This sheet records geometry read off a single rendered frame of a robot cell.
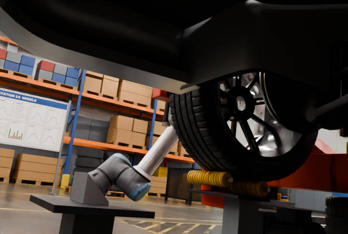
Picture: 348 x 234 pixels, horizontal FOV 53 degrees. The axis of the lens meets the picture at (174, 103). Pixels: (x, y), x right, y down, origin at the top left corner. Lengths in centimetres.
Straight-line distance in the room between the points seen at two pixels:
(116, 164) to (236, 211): 108
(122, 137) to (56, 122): 457
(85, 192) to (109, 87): 970
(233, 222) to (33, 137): 626
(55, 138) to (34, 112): 66
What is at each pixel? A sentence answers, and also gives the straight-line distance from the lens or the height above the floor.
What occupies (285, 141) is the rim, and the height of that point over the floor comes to 71.
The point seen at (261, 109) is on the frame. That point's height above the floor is 89.
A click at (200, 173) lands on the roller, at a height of 53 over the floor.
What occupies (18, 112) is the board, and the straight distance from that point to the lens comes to 738.
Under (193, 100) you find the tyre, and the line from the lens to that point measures 125.
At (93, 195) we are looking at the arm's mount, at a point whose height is 35.
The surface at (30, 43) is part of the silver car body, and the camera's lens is 88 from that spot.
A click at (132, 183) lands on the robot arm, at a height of 45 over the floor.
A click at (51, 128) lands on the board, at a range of 748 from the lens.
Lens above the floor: 47
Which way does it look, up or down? 13 degrees up
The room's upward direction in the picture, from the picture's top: 7 degrees clockwise
